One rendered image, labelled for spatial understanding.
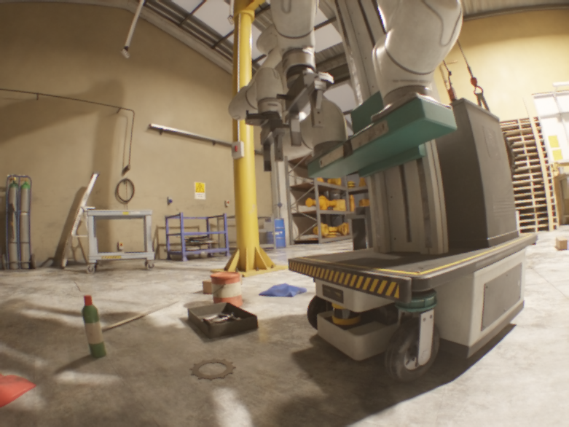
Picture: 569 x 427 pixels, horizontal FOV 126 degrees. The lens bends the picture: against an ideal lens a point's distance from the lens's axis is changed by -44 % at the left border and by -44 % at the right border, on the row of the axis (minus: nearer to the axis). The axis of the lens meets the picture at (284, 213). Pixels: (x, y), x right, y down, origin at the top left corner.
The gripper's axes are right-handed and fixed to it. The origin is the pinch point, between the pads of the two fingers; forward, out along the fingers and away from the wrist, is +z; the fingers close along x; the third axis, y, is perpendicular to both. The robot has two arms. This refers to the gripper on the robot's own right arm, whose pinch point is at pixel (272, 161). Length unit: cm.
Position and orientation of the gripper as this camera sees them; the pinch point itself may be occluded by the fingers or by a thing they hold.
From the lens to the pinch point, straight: 89.9
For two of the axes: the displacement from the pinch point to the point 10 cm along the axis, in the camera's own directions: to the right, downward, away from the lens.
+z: 0.7, 9.9, -0.8
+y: 9.4, -0.4, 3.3
